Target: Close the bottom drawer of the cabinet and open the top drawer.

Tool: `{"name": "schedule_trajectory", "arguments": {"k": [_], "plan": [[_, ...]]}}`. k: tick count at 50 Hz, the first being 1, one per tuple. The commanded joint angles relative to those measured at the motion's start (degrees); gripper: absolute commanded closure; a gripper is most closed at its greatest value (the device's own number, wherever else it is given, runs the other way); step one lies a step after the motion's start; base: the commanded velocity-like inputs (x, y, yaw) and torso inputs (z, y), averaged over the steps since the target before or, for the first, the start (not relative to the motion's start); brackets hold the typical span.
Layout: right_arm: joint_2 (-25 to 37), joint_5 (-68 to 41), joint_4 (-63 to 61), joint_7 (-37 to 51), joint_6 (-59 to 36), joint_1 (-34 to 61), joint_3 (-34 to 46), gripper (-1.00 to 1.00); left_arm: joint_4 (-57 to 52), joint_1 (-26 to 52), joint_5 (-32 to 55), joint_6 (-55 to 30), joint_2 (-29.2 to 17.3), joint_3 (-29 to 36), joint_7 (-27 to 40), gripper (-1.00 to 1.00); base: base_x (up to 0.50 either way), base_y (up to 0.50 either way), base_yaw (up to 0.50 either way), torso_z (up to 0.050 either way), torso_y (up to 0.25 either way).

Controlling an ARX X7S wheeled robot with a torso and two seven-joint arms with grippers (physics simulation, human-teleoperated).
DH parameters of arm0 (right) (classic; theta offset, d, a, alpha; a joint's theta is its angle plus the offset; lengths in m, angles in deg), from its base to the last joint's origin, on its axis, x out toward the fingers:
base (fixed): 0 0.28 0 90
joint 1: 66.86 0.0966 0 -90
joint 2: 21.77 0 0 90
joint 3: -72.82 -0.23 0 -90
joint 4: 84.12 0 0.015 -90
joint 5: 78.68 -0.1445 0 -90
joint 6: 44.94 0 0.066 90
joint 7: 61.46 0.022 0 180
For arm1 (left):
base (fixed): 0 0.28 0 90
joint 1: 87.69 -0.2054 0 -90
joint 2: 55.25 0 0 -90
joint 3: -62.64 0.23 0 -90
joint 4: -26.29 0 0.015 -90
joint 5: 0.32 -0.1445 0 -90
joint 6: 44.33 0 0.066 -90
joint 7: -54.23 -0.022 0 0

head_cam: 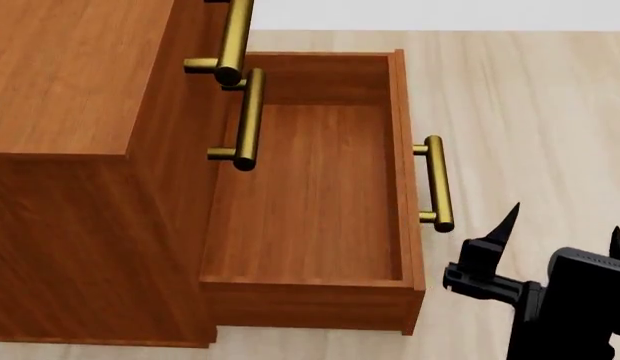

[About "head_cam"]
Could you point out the open wooden drawer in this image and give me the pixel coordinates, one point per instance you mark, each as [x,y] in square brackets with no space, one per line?
[310,168]

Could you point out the wooden drawer front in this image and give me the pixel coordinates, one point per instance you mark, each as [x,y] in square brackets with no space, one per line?
[165,93]
[197,187]

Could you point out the brown wooden cabinet body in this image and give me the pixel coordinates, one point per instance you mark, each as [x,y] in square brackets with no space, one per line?
[65,187]

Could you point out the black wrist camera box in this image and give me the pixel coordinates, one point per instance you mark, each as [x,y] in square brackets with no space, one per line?
[590,268]

